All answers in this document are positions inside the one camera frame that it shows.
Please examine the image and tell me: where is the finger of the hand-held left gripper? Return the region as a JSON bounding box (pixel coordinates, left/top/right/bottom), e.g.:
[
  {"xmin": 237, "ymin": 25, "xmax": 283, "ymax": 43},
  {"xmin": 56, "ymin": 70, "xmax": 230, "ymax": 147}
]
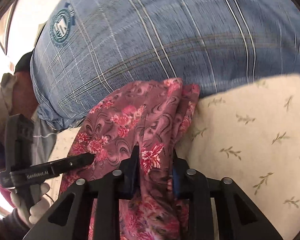
[{"xmin": 50, "ymin": 153, "xmax": 95, "ymax": 176}]

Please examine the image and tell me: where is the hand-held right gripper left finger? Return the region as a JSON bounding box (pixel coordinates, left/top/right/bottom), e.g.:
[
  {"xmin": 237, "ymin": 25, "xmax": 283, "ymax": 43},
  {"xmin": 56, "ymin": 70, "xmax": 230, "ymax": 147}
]
[{"xmin": 22, "ymin": 145, "xmax": 141, "ymax": 240}]

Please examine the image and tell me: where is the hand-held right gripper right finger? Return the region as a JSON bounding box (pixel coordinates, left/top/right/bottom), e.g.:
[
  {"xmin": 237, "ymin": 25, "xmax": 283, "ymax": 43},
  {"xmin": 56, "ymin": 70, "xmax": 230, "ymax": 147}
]
[{"xmin": 172, "ymin": 154, "xmax": 283, "ymax": 240}]

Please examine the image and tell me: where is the pink floral garment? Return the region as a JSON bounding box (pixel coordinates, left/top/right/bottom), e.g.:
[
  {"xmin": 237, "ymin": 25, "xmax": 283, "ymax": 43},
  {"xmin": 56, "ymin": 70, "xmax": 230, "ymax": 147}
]
[{"xmin": 59, "ymin": 77, "xmax": 201, "ymax": 240}]

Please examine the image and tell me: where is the person's left forearm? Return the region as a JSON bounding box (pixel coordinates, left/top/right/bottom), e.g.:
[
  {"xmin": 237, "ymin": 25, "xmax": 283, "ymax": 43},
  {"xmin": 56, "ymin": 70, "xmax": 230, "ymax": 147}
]
[{"xmin": 0, "ymin": 207, "xmax": 32, "ymax": 231}]

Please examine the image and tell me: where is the person's left hand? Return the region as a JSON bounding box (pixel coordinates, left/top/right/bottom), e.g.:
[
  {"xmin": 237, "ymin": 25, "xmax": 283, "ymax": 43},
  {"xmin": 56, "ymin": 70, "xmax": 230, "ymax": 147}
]
[{"xmin": 9, "ymin": 182, "xmax": 51, "ymax": 226}]

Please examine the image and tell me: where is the person's beige jacket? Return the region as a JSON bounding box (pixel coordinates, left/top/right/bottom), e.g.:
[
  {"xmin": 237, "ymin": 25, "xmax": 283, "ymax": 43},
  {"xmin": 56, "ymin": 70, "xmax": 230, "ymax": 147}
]
[{"xmin": 0, "ymin": 73, "xmax": 18, "ymax": 141}]

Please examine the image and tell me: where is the person's head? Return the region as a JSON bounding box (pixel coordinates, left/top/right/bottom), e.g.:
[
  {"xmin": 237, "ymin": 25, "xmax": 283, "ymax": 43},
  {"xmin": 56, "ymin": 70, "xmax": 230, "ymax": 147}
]
[{"xmin": 14, "ymin": 51, "xmax": 40, "ymax": 117}]

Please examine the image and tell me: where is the cream leaf-print bed sheet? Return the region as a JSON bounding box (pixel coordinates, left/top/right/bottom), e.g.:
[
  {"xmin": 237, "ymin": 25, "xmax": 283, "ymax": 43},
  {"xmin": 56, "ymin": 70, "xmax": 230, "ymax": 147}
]
[{"xmin": 49, "ymin": 75, "xmax": 300, "ymax": 240}]

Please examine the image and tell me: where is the wooden window frame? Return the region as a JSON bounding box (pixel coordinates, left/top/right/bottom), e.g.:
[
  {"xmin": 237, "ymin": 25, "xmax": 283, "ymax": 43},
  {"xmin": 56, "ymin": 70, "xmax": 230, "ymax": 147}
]
[{"xmin": 0, "ymin": 4, "xmax": 18, "ymax": 87}]

